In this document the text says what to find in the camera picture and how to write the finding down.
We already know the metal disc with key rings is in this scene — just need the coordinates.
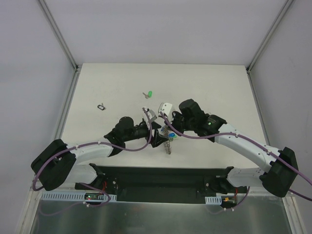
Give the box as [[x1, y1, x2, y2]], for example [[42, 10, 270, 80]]
[[163, 127, 173, 155]]

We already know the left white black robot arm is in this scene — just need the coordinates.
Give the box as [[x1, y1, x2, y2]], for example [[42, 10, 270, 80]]
[[31, 117, 168, 191]]

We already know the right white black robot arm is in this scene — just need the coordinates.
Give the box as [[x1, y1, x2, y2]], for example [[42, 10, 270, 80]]
[[164, 99, 298, 197]]

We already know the green tag silver key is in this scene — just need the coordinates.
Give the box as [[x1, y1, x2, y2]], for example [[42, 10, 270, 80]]
[[142, 91, 153, 99]]

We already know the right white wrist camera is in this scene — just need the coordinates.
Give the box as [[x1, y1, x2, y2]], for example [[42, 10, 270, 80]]
[[158, 102, 175, 122]]

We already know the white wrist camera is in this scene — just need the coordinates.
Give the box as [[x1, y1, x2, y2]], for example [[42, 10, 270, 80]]
[[158, 102, 175, 122], [142, 107, 157, 123]]

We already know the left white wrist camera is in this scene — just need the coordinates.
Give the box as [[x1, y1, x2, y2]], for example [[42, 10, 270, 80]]
[[142, 107, 157, 123]]

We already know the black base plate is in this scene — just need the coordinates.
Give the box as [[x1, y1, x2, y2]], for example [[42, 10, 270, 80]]
[[88, 164, 247, 204]]

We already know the right white cable duct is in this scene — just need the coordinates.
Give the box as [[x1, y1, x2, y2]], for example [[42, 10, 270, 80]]
[[205, 195, 222, 205]]

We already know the white cable duct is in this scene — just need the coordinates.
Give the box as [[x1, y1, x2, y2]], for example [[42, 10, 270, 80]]
[[41, 191, 108, 203], [205, 195, 222, 205]]

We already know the left white cable duct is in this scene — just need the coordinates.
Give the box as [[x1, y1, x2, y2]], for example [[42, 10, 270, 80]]
[[41, 191, 108, 203]]

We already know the left aluminium frame rail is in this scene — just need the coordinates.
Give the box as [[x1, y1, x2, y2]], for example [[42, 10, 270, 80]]
[[36, 0, 82, 139]]

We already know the aluminium frame rail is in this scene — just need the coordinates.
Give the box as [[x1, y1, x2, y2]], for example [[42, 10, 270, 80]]
[[246, 0, 295, 146], [36, 0, 82, 139]]

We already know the right aluminium frame rail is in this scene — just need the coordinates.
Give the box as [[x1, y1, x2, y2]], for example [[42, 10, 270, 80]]
[[246, 0, 295, 146]]

